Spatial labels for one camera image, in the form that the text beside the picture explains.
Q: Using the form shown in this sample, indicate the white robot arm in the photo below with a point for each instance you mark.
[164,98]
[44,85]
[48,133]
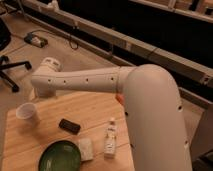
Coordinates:
[152,105]

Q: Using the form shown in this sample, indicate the orange marker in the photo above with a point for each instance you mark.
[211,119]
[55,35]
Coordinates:
[120,98]

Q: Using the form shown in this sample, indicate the small white bottle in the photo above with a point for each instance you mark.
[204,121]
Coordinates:
[110,139]

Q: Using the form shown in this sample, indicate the long grey shelf rail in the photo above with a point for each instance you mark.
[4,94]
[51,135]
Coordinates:
[178,64]

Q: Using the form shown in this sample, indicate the small black rectangular object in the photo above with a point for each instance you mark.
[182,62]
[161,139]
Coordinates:
[69,126]

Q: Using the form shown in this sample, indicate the green ceramic bowl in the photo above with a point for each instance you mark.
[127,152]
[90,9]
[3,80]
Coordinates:
[61,155]

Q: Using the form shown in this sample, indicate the blue white floor device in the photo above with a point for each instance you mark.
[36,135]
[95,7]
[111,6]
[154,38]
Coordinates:
[35,40]

